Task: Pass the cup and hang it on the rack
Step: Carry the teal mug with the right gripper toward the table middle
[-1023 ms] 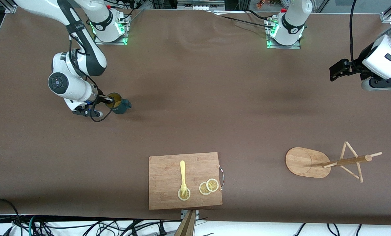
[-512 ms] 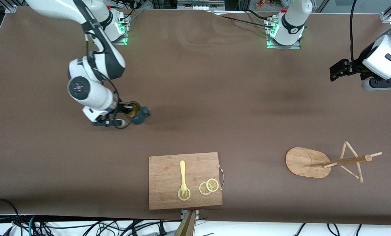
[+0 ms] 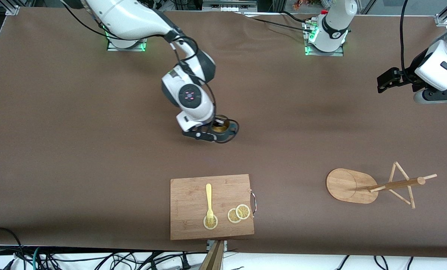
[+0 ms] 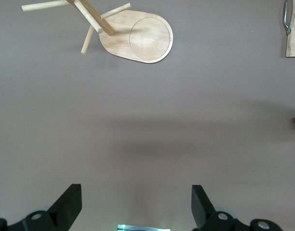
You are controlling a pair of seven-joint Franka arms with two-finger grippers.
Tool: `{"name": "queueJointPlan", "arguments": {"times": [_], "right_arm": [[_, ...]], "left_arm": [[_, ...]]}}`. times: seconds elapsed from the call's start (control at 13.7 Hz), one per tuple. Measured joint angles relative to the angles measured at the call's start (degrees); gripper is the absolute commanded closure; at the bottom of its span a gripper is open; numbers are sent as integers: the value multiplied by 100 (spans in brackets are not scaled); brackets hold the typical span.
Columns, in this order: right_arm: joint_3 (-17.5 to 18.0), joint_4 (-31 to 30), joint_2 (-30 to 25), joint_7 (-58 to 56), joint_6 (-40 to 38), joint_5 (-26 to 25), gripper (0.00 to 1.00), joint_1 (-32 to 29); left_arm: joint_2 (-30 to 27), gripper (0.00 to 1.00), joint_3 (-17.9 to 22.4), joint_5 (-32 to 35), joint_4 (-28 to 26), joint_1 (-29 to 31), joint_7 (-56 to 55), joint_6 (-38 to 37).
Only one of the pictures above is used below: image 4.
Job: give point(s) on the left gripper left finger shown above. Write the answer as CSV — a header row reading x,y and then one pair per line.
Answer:
x,y
65,209

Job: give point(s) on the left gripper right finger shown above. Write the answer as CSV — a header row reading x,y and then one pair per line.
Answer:
x,y
205,214

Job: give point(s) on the wooden mug rack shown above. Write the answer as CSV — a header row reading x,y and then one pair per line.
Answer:
x,y
147,41

